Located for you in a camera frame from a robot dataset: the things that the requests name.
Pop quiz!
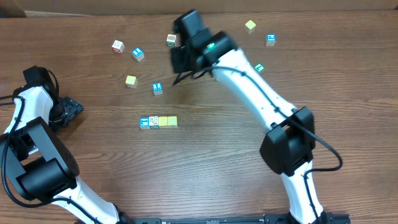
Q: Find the wooden block green H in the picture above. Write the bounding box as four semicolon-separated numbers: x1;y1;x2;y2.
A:
167;116;178;128

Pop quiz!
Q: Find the wooden block yellow B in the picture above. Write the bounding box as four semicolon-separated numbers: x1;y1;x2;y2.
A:
158;116;169;128

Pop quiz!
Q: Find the wooden block green trim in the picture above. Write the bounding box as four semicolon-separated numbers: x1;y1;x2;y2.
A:
149;116;159;129

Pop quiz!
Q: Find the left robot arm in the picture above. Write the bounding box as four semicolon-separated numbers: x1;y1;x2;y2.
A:
1;66;128;223

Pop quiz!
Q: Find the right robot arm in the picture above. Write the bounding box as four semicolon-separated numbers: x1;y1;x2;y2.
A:
170;9;327;223

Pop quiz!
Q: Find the wooden block green face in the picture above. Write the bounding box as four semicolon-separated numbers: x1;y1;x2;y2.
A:
166;34;177;47

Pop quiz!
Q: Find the wooden block blue middle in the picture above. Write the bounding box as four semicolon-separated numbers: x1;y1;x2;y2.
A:
152;82;163;95

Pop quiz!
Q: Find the wooden block yellow left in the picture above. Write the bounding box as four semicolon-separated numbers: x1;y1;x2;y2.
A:
125;75;137;88

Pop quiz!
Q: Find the wooden block pink trim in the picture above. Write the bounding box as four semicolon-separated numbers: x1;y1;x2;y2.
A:
112;40;125;54

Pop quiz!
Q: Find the wooden block yellow far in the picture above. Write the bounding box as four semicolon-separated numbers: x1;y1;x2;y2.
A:
244;20;256;34

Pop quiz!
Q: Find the wooden block green seven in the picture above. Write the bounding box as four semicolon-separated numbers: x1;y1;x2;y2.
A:
254;63;265;74

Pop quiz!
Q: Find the wooden block blue P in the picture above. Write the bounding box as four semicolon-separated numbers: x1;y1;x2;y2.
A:
266;34;276;47

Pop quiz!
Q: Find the cardboard back board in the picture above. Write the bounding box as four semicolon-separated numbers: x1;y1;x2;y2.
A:
1;0;397;17

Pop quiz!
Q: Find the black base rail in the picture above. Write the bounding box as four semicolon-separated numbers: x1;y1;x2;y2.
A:
128;213;351;224

